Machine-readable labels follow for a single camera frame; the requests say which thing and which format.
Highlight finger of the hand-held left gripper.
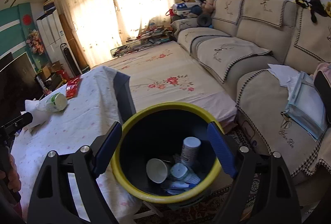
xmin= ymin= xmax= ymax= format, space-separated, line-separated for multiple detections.
xmin=2 ymin=112 xmax=34 ymax=134

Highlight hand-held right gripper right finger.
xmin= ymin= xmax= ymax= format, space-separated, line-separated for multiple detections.
xmin=207 ymin=122 xmax=302 ymax=224

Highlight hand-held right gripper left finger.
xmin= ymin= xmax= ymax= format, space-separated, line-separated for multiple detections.
xmin=27 ymin=122 xmax=122 ymax=224

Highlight white tissue wad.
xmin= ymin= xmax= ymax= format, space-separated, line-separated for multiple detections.
xmin=24 ymin=99 xmax=50 ymax=129

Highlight tall white printed cup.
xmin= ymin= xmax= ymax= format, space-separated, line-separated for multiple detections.
xmin=180 ymin=136 xmax=202 ymax=167

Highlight green and white cup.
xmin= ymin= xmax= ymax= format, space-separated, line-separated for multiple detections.
xmin=46 ymin=92 xmax=68 ymax=113

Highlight white paper cup pink print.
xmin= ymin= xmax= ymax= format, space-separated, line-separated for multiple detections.
xmin=146 ymin=158 xmax=169 ymax=184

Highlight yellow-rimmed black trash bin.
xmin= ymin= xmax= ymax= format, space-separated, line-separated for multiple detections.
xmin=111 ymin=102 xmax=224 ymax=204

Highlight red snack packet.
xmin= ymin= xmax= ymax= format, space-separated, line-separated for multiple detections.
xmin=65 ymin=77 xmax=83 ymax=99

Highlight person's left hand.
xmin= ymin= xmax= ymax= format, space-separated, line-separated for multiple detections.
xmin=0 ymin=154 xmax=22 ymax=194

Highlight large flat television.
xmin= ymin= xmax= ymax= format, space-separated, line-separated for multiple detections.
xmin=0 ymin=52 xmax=42 ymax=125

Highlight dark blue cloth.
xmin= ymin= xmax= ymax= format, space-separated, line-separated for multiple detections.
xmin=113 ymin=71 xmax=137 ymax=124

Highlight open cardboard boxes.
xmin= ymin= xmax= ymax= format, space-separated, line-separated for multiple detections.
xmin=36 ymin=60 xmax=66 ymax=85

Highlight tower fan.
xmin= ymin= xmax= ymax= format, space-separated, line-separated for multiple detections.
xmin=60 ymin=43 xmax=81 ymax=77

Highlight artificial flower bunch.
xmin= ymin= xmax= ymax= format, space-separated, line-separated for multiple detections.
xmin=25 ymin=29 xmax=45 ymax=55

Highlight floral bed sheet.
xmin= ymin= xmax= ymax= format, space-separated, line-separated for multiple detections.
xmin=103 ymin=41 xmax=237 ymax=126

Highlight white refrigerator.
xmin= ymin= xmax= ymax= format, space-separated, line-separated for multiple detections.
xmin=36 ymin=8 xmax=71 ymax=77

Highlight beige sofa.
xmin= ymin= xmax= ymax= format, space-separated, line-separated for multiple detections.
xmin=171 ymin=0 xmax=331 ymax=214

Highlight white papers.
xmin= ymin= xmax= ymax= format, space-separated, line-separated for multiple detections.
xmin=267 ymin=63 xmax=302 ymax=88

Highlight clear plastic pouch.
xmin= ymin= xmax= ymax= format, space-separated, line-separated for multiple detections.
xmin=284 ymin=71 xmax=329 ymax=141

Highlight cluttered glass coffee table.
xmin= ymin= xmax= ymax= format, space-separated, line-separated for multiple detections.
xmin=110 ymin=27 xmax=177 ymax=59

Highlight dark round cushion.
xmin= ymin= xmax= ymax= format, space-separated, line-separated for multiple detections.
xmin=197 ymin=14 xmax=213 ymax=29

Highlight cream embroidered curtains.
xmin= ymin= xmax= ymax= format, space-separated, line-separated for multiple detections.
xmin=54 ymin=0 xmax=187 ymax=67

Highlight pink plush bear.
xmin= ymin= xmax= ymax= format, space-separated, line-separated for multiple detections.
xmin=201 ymin=0 xmax=216 ymax=14

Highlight blue star-patterned bag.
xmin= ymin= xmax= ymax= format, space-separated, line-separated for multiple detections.
xmin=172 ymin=2 xmax=193 ymax=17

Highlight black and yellow plush toy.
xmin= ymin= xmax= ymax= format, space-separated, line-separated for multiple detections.
xmin=295 ymin=0 xmax=331 ymax=23

